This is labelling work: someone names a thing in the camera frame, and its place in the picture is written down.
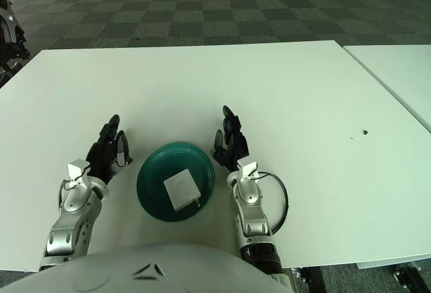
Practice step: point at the green round plate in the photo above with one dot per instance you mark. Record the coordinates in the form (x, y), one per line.
(155, 178)

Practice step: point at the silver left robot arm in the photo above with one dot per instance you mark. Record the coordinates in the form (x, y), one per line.
(77, 212)

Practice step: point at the black table base frame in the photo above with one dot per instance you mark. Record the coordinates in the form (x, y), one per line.
(409, 274)

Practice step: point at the white wall charger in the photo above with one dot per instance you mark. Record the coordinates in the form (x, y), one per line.
(182, 188)

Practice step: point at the grey robot torso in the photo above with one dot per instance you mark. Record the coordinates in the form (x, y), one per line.
(141, 272)

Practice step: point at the grey and black robot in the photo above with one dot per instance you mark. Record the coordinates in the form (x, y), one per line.
(8, 27)

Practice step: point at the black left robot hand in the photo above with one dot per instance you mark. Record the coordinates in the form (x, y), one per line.
(101, 158)

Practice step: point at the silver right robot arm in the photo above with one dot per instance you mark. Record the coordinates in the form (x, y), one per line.
(252, 215)

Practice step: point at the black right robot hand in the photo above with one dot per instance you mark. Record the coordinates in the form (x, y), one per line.
(237, 148)

